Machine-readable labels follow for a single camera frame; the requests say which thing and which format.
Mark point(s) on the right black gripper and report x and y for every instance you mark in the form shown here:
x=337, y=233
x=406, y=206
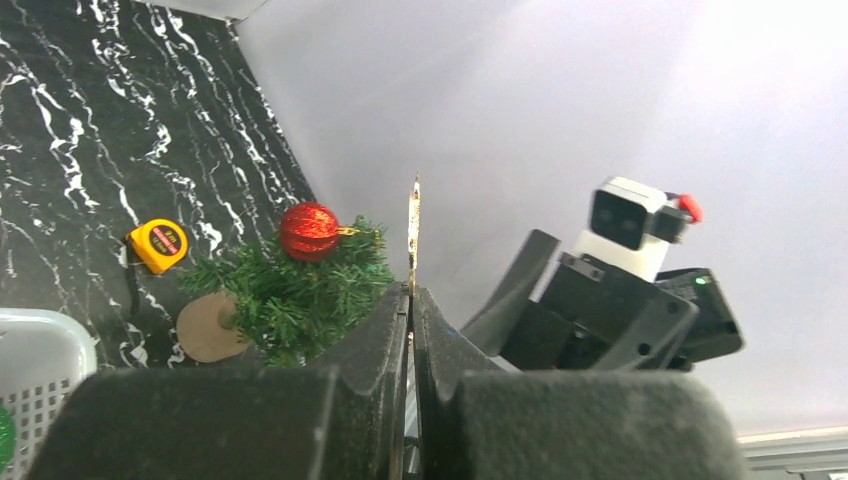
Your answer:
x=591, y=315

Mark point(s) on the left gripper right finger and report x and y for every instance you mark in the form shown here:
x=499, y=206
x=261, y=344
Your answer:
x=478, y=421

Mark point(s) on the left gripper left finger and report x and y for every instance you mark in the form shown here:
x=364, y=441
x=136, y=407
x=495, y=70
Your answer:
x=340, y=417

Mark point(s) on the gold merry christmas sign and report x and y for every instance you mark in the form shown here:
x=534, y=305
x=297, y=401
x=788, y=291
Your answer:
x=414, y=202

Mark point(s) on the small green christmas tree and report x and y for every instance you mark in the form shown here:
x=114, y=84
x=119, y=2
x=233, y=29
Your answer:
x=292, y=311

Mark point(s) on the red glitter ornament ball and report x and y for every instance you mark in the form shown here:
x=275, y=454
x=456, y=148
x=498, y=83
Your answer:
x=311, y=232

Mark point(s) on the yellow tape measure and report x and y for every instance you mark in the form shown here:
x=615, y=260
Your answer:
x=159, y=244

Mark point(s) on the white plastic basket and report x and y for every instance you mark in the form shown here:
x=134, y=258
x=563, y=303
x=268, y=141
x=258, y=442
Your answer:
x=44, y=355

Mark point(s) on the green glitter ornament ball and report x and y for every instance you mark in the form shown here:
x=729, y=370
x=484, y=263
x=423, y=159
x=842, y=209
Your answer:
x=8, y=438

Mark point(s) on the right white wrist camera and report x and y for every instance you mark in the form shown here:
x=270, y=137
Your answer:
x=632, y=225

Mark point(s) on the aluminium frame rail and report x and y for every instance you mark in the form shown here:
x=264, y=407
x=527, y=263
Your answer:
x=819, y=453

